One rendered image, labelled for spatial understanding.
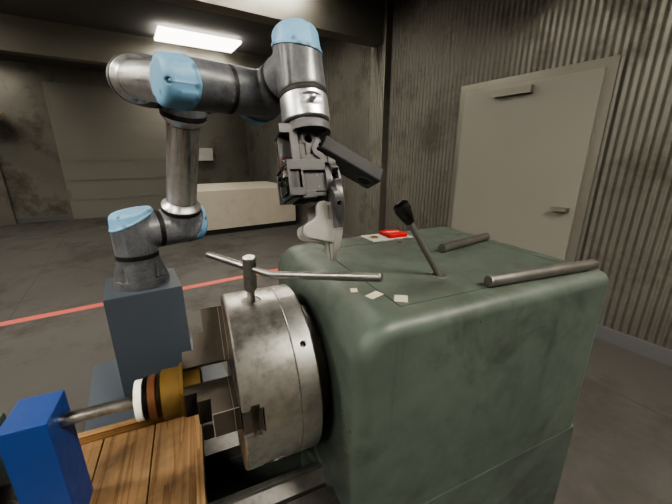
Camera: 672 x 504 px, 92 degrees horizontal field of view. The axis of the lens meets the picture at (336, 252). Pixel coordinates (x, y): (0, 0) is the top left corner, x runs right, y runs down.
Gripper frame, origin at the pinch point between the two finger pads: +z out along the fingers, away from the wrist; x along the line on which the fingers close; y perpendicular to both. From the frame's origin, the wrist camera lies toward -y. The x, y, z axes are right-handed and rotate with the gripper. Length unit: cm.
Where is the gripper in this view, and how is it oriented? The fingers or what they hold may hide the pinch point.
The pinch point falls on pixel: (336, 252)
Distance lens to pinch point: 51.3
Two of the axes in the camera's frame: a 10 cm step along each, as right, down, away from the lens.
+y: -9.1, 1.2, -3.9
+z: 1.3, 9.9, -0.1
